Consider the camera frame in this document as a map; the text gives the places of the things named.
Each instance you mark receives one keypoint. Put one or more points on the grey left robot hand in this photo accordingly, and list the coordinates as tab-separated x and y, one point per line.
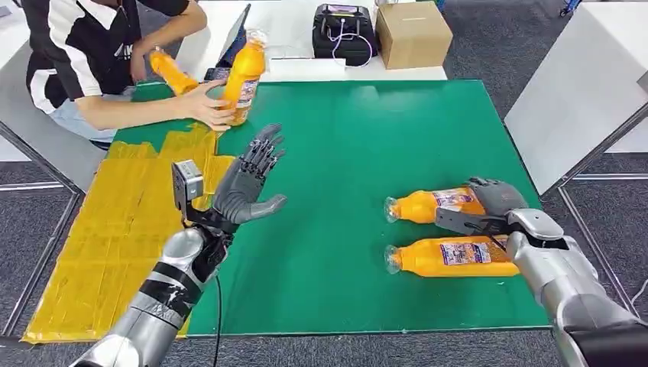
243	195

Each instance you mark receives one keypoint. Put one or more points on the person's right hand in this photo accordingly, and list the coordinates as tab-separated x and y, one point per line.
202	109

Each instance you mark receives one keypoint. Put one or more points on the person's left hand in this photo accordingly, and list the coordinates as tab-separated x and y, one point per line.
139	63

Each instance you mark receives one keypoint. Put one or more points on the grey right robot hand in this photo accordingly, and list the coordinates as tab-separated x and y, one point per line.
501	197

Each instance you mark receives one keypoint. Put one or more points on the orange drink bottle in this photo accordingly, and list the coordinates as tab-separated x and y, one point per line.
245	66
430	258
172	73
420	205

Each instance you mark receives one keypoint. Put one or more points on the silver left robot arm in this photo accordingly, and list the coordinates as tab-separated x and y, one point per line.
157	304

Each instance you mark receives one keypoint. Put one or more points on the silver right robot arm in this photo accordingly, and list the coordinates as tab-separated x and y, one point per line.
572	283

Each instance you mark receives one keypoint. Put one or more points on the black smartphone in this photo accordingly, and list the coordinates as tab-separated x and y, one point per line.
215	74

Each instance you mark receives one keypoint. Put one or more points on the person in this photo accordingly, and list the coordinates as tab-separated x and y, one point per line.
76	45

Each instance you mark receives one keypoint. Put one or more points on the dark blue tablet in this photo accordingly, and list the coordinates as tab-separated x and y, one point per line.
237	35

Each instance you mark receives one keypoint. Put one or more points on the flat white box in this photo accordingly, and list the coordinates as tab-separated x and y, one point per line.
306	69

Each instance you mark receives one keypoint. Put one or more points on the white table with devices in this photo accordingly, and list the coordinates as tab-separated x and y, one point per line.
288	30

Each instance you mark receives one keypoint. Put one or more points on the green table mat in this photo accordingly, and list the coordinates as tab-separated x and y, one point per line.
354	152

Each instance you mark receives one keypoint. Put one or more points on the white bench table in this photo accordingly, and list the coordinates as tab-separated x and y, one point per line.
30	131

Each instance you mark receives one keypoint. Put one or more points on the large white side table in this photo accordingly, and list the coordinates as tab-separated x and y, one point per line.
577	91

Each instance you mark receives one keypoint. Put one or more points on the yellow plastic sheet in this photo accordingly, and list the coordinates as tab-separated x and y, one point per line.
101	253

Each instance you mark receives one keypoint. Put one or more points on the black equipment case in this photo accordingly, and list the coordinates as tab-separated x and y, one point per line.
344	48

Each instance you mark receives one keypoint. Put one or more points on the brown cardboard box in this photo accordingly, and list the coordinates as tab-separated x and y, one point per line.
412	34

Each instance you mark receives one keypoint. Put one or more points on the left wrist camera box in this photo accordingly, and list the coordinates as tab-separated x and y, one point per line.
188	182

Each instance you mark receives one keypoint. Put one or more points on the metal side table frame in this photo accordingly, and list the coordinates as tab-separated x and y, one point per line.
592	238

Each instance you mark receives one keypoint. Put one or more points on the metal bench table frame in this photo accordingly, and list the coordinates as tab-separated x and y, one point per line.
50	243

